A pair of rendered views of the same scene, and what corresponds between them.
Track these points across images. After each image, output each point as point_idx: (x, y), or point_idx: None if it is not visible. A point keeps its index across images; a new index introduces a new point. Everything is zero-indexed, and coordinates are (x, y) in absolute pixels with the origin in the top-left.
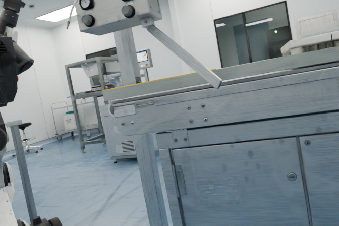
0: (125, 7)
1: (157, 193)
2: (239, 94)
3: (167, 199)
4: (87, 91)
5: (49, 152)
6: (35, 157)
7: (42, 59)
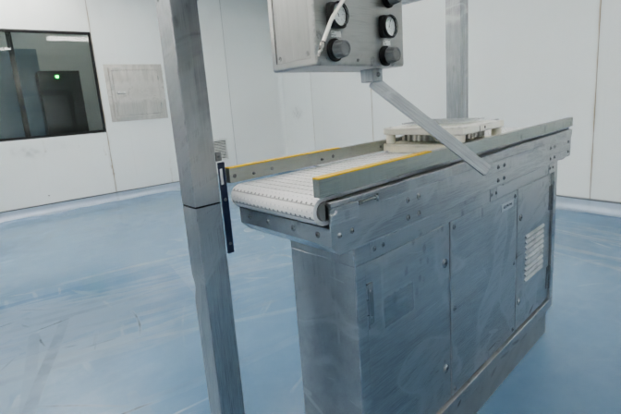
0: (397, 50)
1: (238, 359)
2: (442, 181)
3: (25, 411)
4: None
5: None
6: None
7: None
